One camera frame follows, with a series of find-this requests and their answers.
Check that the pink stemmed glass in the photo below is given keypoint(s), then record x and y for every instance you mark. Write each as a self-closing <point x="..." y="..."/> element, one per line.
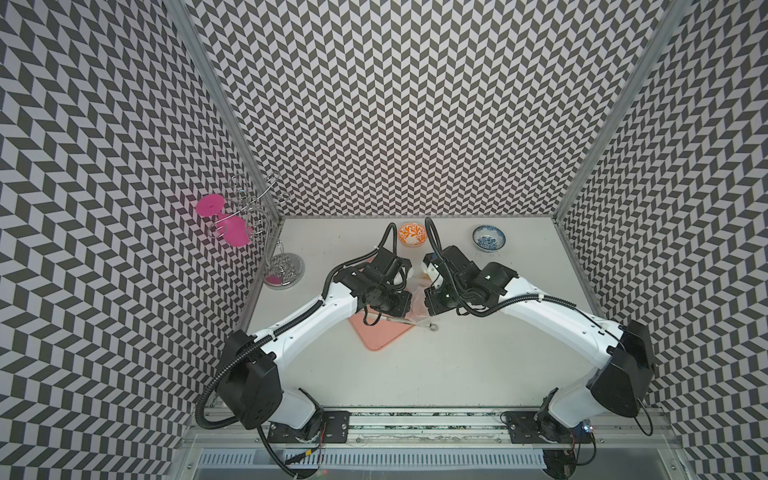
<point x="231" y="228"/>

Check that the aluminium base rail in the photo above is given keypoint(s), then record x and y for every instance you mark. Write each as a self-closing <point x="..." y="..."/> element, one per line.
<point x="437" y="443"/>

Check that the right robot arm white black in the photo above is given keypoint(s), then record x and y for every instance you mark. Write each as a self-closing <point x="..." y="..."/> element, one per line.
<point x="621" y="355"/>

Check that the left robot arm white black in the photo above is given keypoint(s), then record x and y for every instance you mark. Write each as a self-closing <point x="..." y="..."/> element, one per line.
<point x="246" y="388"/>

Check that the blue patterned bowl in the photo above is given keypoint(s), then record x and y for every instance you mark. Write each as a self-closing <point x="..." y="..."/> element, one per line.
<point x="488" y="238"/>

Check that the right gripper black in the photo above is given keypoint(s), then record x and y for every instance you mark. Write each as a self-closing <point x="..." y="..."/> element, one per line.
<point x="433" y="302"/>

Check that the clear bag with pink contents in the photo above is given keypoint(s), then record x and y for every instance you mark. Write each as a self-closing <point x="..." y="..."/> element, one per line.
<point x="418" y="282"/>

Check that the orange patterned bowl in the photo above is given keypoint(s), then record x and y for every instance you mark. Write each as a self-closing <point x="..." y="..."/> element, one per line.
<point x="412" y="234"/>

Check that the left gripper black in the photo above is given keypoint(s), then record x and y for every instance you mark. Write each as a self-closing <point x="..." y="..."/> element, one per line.
<point x="401" y="309"/>

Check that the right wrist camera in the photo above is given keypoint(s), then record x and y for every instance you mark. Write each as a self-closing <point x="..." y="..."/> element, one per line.
<point x="430" y="266"/>

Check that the pink plastic tray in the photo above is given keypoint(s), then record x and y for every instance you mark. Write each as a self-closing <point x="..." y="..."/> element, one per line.
<point x="377" y="337"/>

